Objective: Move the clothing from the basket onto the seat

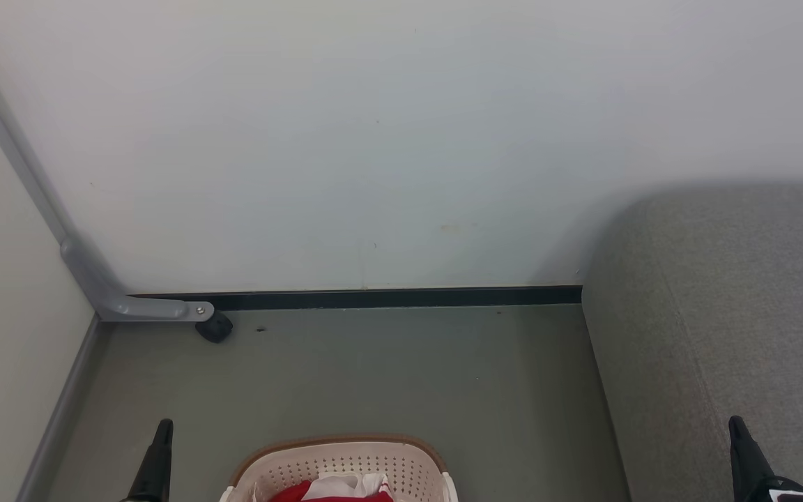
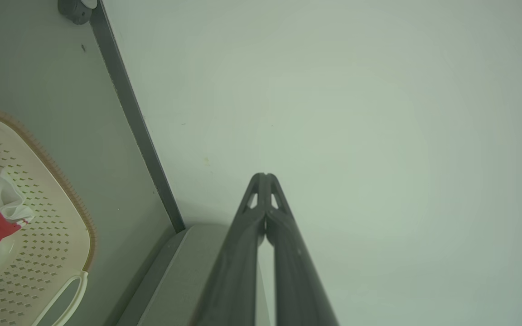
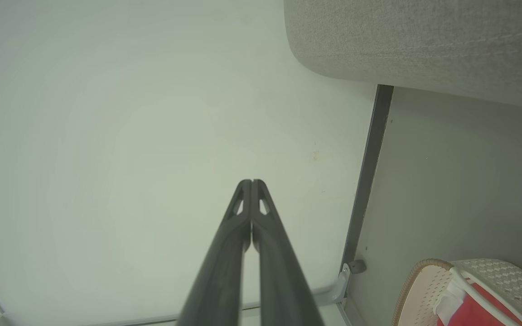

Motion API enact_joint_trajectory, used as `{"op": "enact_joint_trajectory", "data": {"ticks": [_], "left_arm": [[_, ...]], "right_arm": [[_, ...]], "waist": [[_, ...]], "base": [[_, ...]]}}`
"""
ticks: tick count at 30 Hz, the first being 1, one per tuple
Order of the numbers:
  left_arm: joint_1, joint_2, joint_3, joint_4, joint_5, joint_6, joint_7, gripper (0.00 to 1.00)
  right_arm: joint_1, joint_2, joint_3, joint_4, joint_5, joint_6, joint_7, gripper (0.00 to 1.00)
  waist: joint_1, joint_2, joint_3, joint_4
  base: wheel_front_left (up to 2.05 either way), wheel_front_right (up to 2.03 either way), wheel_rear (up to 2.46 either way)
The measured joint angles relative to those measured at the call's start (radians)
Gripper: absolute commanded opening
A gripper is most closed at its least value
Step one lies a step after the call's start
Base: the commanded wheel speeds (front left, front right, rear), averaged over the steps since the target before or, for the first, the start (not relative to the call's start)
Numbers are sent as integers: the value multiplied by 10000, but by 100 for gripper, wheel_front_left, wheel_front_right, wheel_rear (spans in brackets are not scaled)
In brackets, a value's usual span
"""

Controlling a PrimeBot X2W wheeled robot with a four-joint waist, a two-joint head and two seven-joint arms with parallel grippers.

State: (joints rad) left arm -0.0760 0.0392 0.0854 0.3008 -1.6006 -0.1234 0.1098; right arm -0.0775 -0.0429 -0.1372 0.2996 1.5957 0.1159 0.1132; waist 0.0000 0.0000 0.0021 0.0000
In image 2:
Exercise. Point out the dark wall baseboard strip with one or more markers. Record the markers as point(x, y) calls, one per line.
point(134, 122)

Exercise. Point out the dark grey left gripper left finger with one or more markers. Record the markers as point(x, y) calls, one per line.
point(234, 271)

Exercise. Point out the grey fabric sofa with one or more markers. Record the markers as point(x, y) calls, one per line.
point(175, 290)

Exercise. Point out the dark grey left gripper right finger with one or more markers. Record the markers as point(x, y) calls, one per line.
point(295, 280)

